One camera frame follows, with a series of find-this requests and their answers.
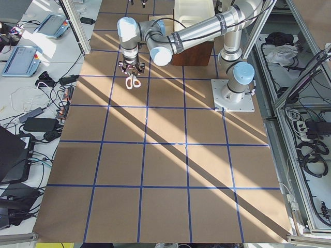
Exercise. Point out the black laptop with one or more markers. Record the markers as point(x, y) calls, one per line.
point(16, 152)

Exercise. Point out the light wooden drawer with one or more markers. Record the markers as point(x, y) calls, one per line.
point(165, 20)

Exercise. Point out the dark wooden drawer cabinet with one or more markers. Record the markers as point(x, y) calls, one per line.
point(198, 55)

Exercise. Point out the black white cloth pile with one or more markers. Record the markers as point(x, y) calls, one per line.
point(284, 50)

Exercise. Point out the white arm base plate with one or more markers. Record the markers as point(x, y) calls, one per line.
point(229, 101)

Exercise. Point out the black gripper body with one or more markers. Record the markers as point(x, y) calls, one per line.
point(130, 64)

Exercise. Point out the blue teach pendant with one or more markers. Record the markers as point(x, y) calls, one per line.
point(23, 62)
point(53, 26)

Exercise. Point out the black power adapter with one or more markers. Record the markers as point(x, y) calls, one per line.
point(40, 124)

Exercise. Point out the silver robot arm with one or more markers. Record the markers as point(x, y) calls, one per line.
point(229, 23)

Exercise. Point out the white plastic bin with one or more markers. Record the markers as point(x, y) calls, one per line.
point(190, 13)

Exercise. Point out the aluminium frame post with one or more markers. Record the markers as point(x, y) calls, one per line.
point(76, 26)

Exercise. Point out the blue teach pendant far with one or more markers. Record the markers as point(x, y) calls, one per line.
point(53, 26)

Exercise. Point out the blue teach pendant near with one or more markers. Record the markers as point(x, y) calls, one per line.
point(23, 62)

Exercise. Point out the grey orange scissors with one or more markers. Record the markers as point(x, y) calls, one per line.
point(132, 82)

